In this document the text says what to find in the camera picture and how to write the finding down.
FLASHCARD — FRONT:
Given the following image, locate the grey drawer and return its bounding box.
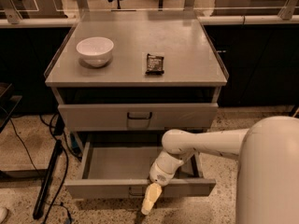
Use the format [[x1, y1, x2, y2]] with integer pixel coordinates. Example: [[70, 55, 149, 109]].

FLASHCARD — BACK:
[[64, 137, 216, 199], [58, 103, 218, 132]]

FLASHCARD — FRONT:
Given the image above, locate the grey drawer cabinet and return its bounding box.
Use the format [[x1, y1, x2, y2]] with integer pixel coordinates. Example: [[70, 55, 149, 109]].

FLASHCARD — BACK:
[[46, 11, 227, 147]]

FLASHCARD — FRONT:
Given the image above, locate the black power strip bar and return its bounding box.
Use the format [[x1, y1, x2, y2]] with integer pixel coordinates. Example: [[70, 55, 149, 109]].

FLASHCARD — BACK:
[[33, 140, 62, 220]]

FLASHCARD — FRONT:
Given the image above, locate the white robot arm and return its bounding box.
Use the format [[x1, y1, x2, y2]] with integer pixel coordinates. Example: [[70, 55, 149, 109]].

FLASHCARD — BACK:
[[141, 116, 299, 224]]

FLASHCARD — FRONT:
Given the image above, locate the black floor cable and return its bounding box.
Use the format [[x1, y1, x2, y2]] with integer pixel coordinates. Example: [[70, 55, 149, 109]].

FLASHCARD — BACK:
[[8, 113, 88, 224]]

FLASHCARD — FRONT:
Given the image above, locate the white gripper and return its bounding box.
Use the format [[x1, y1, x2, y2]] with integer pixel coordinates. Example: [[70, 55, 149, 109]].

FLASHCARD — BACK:
[[141, 159, 179, 216]]

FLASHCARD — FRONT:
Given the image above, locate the white rail ledge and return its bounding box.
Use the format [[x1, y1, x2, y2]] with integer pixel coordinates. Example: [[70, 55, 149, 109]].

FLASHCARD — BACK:
[[0, 15, 299, 28]]

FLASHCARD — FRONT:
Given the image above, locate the grey top drawer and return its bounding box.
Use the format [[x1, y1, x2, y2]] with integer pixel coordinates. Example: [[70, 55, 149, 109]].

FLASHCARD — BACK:
[[58, 103, 218, 132]]

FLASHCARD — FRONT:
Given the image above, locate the white ceramic bowl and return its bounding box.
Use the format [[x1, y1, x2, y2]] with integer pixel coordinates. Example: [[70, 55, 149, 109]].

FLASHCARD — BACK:
[[76, 36, 114, 67]]

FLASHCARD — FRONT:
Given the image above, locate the dark snack packet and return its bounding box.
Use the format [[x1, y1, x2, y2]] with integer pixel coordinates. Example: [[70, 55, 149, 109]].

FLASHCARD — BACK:
[[146, 53, 164, 76]]

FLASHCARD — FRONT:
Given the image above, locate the black side table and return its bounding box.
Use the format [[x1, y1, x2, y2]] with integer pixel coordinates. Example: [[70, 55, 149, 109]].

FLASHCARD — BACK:
[[0, 82, 22, 132]]

